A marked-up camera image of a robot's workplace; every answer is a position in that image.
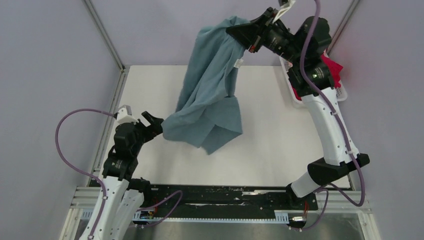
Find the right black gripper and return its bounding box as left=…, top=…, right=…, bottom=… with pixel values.
left=228, top=6, right=305, bottom=65

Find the teal blue t-shirt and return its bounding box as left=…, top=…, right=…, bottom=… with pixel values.
left=161, top=16, right=249, bottom=155

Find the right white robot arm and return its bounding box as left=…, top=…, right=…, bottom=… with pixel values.
left=226, top=8, right=370, bottom=209

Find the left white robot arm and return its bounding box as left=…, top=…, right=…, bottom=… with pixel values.
left=80, top=109, right=164, bottom=240

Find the red t-shirt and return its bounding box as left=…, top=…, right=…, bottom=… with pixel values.
left=287, top=52, right=347, bottom=102

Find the white plastic laundry basket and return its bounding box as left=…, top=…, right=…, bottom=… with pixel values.
left=279, top=50, right=348, bottom=108

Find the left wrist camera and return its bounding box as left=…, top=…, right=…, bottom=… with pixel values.
left=114, top=105, right=138, bottom=124

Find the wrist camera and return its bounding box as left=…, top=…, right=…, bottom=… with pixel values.
left=272, top=0, right=296, bottom=23
left=114, top=105, right=138, bottom=124

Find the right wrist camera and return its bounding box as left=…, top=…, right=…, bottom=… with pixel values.
left=272, top=0, right=296, bottom=23

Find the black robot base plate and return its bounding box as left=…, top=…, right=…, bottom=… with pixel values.
left=130, top=183, right=329, bottom=231

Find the right aluminium frame post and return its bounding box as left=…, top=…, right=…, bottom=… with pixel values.
left=326, top=0, right=361, bottom=55

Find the aluminium frame post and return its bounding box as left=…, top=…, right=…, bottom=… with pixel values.
left=326, top=0, right=361, bottom=55
left=82, top=0, right=125, bottom=72

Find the white slotted cable duct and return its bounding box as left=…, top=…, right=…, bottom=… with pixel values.
left=80, top=209, right=290, bottom=225

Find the left aluminium frame post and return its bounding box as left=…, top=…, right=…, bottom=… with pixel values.
left=82, top=0, right=125, bottom=72

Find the aluminium front rail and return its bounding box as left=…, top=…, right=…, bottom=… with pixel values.
left=71, top=187, right=373, bottom=214

